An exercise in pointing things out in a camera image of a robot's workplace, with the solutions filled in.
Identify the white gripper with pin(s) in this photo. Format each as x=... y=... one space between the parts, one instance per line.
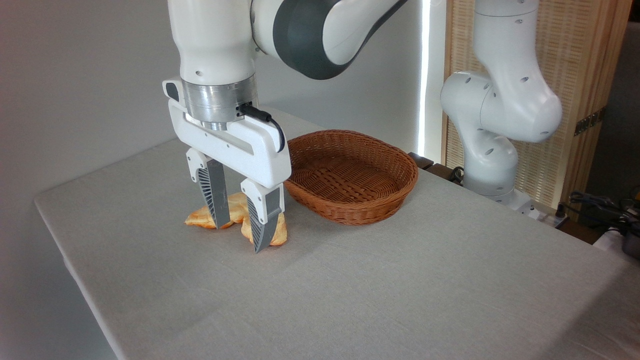
x=250 y=147

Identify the small round golden bread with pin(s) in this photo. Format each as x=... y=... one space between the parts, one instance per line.
x=279 y=235

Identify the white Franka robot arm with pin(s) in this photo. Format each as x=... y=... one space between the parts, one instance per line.
x=215 y=40

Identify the long leaf-shaped golden bread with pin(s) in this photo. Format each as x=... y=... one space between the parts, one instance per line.
x=200 y=217

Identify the brown woven wicker basket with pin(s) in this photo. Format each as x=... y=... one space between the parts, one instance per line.
x=350 y=185

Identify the grey linen tablecloth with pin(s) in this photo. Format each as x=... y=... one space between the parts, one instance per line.
x=350 y=290

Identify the dark wooden side table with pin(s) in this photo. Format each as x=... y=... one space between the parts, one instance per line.
x=430 y=167

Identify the dark metal screen hinge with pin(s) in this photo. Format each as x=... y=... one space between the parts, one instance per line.
x=590 y=122

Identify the wooden bamboo folding screen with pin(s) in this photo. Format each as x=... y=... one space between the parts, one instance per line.
x=580 y=60

